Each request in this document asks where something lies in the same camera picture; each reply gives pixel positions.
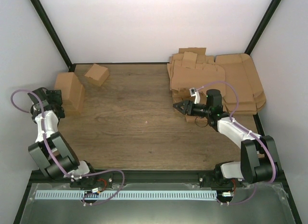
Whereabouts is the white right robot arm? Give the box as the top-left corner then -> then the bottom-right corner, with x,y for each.
173,89 -> 282,187

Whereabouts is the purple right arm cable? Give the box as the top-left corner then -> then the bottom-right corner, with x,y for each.
196,80 -> 277,206

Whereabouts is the small folded cardboard box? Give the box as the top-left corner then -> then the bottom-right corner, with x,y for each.
84,64 -> 110,87

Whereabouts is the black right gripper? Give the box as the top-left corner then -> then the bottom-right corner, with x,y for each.
173,100 -> 211,118

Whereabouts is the tall folded cardboard box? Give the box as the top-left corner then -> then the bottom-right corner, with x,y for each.
62,84 -> 85,116

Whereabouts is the black aluminium frame rail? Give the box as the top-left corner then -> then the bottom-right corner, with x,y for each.
30,170 -> 284,189

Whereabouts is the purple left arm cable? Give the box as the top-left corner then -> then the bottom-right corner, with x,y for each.
11,89 -> 125,208

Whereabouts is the large flat cardboard sheet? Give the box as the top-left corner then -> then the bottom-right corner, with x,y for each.
215,53 -> 266,115

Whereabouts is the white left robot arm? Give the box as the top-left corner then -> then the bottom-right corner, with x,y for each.
28,87 -> 98,187

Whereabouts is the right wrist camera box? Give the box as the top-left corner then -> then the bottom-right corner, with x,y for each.
189,88 -> 201,104

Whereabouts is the light blue slotted cable duct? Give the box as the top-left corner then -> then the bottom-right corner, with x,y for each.
35,190 -> 217,201

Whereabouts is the stack of flat cardboard sheets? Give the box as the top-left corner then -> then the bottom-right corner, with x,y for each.
167,47 -> 227,123

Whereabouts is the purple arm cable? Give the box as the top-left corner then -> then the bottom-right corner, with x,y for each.
196,80 -> 277,206
11,89 -> 125,208

